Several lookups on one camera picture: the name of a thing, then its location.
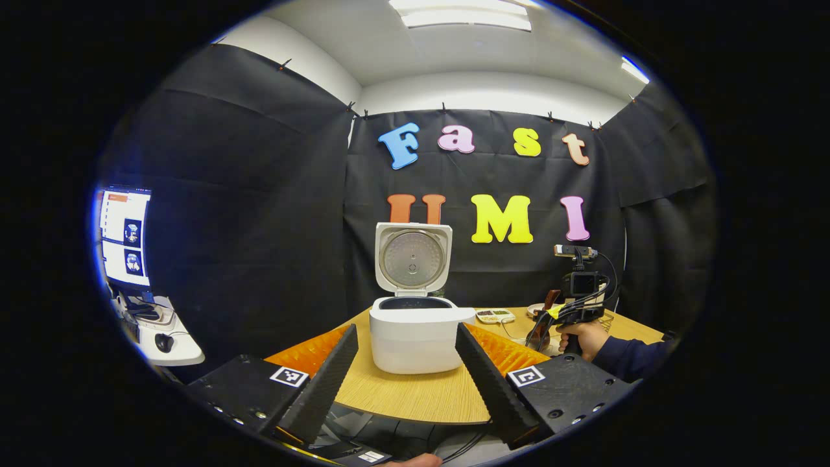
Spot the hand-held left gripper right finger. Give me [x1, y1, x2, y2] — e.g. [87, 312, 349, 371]
[455, 322, 639, 449]

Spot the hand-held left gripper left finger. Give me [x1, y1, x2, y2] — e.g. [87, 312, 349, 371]
[185, 324, 359, 447]

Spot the brown wooden spoon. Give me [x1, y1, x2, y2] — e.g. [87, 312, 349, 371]
[533, 289, 562, 351]

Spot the white rice cooker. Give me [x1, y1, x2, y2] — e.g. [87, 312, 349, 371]
[369, 222, 476, 375]

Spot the white side desk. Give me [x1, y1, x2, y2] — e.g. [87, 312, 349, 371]
[113, 292, 206, 367]

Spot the black backdrop cloth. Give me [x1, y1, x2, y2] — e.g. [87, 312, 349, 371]
[97, 44, 717, 367]

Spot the small ceiling light panel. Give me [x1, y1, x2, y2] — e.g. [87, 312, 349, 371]
[620, 56, 650, 85]

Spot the computer monitor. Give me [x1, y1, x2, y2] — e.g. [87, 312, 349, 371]
[97, 187, 152, 291]

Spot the large ceiling light panel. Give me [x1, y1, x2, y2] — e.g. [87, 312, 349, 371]
[388, 0, 532, 32]

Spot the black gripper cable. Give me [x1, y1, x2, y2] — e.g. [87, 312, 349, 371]
[524, 250, 620, 352]

